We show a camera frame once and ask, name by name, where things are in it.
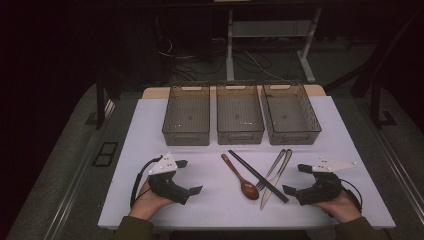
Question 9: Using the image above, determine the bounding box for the black metal stand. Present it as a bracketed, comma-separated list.
[324, 9, 424, 129]

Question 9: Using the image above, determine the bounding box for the black floor cable tangle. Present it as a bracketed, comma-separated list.
[154, 33, 284, 83]

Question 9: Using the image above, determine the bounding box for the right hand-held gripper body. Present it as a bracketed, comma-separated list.
[294, 155, 358, 206]

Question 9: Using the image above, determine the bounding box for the left hand-held gripper black cable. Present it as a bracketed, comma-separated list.
[129, 155, 164, 208]

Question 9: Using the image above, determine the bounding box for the person's right hand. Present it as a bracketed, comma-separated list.
[313, 189, 363, 224]

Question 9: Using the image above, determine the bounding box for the brown wooden spoon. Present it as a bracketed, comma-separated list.
[220, 153, 260, 201]

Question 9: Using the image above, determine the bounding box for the hand-held gripper black cable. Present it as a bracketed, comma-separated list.
[339, 178, 364, 213]
[129, 155, 164, 208]

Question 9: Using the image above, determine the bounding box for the right hand-held gripper black cable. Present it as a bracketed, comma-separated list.
[339, 178, 364, 213]

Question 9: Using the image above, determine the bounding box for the smoky clear plastic bin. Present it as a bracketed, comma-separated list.
[215, 81, 266, 146]
[161, 83, 212, 147]
[260, 81, 323, 146]

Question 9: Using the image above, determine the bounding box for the white floor cable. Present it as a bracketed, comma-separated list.
[244, 49, 278, 82]

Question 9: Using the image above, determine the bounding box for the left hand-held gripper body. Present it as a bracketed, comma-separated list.
[147, 151, 192, 206]

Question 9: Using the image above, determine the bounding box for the metal floor rail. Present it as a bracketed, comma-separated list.
[354, 99, 424, 216]
[43, 99, 116, 240]

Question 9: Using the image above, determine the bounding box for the silver metal knife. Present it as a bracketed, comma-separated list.
[259, 148, 294, 210]

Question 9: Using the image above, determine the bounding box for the person's left hand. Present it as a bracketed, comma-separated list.
[129, 179, 174, 221]

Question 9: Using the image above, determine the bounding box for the silver metal fork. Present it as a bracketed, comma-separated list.
[255, 148, 288, 193]

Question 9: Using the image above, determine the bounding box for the white metal desk frame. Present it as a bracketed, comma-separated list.
[225, 8, 323, 84]

